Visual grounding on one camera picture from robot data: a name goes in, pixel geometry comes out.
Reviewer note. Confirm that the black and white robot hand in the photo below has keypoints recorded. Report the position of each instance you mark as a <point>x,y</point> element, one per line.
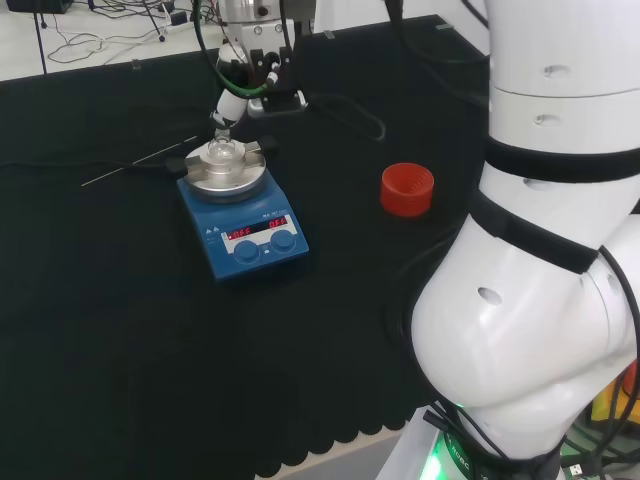
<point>272,75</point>

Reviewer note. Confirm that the heater with blue base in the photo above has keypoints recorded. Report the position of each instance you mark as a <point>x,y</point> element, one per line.
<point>250,230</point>

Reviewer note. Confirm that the red ribbed plastic cup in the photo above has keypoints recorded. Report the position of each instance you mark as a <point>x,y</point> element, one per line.
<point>406,190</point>

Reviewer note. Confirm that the clear round-bottom glass flask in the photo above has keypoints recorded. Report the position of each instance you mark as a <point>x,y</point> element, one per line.
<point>220,150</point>

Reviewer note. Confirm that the thin metal temperature probe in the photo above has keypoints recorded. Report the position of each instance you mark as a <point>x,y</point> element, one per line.
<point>140,161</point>

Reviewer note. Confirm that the black bench cloth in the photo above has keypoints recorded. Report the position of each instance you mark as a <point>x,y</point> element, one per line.
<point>150,325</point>

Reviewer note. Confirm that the yellow stop button box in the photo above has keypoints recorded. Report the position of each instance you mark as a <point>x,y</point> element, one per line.
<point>616,395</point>

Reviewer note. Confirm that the black tripod leg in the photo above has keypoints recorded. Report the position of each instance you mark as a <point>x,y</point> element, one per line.
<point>41,45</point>

